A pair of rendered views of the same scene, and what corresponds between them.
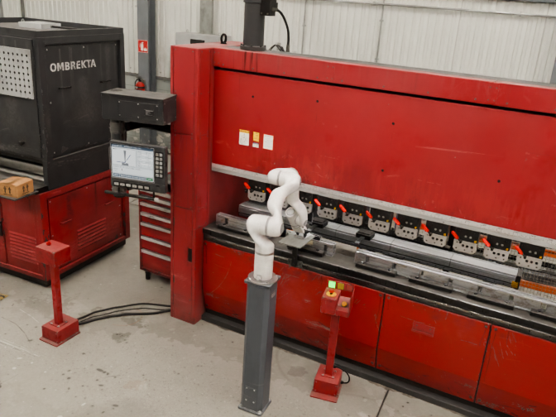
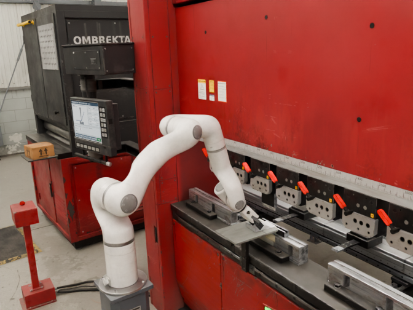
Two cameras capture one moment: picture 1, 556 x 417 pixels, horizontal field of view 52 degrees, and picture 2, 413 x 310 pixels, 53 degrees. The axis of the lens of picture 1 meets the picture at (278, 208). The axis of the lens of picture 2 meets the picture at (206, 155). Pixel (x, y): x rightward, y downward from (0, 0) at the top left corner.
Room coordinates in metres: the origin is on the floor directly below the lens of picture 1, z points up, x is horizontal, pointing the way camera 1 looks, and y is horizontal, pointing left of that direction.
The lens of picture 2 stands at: (2.20, -1.01, 1.90)
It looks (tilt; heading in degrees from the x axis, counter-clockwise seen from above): 15 degrees down; 32
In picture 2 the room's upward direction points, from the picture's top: 2 degrees counter-clockwise
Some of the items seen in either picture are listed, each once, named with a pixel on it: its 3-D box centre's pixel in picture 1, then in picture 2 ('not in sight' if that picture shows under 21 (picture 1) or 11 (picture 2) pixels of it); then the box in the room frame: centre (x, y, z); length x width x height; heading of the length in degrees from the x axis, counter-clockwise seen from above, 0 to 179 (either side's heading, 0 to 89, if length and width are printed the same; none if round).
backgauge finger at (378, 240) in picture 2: (361, 237); (353, 240); (4.02, -0.66, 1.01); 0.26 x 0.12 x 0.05; 154
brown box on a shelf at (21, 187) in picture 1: (12, 186); (38, 150); (4.50, 2.23, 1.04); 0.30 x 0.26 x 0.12; 67
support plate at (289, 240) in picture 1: (296, 239); (246, 230); (3.92, -0.16, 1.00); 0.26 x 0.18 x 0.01; 154
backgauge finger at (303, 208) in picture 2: (314, 224); (293, 213); (4.20, -0.30, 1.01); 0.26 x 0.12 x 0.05; 154
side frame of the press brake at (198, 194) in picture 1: (213, 183); (200, 153); (4.65, 0.57, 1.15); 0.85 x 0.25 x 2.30; 154
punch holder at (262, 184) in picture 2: (304, 200); (265, 174); (4.06, -0.20, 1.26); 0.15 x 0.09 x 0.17; 64
